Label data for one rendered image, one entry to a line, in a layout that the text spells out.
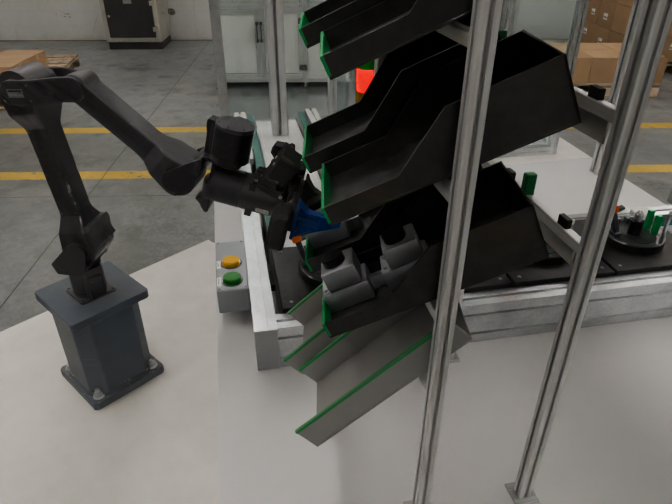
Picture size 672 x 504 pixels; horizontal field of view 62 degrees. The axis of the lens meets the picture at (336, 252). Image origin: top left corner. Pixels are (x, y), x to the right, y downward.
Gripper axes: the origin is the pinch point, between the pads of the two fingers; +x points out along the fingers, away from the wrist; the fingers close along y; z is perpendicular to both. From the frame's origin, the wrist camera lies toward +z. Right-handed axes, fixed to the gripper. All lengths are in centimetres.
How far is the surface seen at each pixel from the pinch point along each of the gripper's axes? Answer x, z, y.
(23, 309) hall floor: -122, -167, 118
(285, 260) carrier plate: -3.8, -31.6, 27.8
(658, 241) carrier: 79, -9, 42
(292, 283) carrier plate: -1.0, -30.3, 18.8
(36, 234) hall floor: -154, -180, 189
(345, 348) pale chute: 9.4, -16.4, -10.9
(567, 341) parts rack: 34.2, 2.8, -19.7
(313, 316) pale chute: 4.2, -23.8, 2.9
